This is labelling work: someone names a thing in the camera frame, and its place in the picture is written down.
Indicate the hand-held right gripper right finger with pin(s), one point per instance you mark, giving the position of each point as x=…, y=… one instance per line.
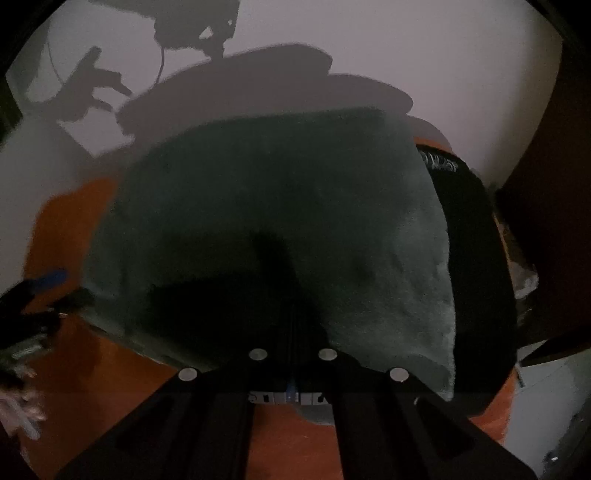
x=314, y=369

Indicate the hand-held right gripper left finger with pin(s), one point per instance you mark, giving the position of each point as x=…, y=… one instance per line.
x=272, y=369

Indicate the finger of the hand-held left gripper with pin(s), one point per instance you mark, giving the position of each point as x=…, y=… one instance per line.
x=74, y=300
x=48, y=279

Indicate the grey-green fleece garment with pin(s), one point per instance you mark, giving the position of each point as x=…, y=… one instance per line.
x=277, y=194

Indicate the person's left hand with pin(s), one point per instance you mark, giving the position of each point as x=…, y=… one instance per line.
x=21, y=406

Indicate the orange fleece blanket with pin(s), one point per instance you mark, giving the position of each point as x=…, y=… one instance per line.
x=69, y=217

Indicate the dark cloth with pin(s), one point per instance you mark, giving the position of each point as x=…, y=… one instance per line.
x=480, y=277

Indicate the dark wooden furniture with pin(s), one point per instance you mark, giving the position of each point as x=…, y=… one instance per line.
x=554, y=184

